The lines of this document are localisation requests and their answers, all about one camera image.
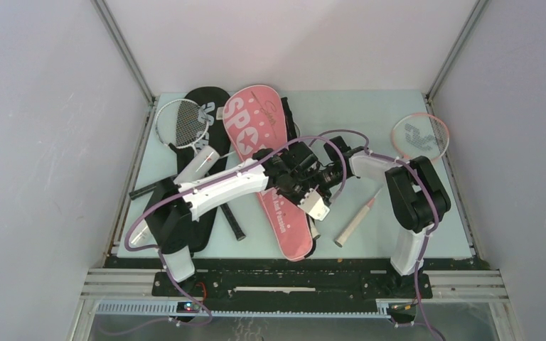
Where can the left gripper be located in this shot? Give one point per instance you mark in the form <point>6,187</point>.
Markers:
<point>308,185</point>

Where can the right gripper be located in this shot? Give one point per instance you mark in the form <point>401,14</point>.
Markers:
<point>322,184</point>

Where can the pink racket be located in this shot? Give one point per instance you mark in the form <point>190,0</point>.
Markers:
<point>315,234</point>
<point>418,134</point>

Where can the pink sport racket bag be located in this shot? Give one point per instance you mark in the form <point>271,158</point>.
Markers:
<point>254,119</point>

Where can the white shuttlecock tube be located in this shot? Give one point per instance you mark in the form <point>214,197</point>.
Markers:
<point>197,166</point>

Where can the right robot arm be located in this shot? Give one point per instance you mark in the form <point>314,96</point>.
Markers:
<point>418,198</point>

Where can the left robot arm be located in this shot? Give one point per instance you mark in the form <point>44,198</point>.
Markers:
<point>170,218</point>

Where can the black racket bag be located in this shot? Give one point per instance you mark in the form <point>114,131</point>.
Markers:
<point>210,99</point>

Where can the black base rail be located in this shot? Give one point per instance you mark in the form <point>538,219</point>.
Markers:
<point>314,285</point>

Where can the left aluminium frame post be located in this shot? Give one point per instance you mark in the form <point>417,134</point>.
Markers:
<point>112,27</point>

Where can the aluminium frame post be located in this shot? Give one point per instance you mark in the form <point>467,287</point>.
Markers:
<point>112,27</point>
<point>467,29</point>

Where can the right aluminium frame post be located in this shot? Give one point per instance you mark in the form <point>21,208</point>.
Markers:
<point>467,29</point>

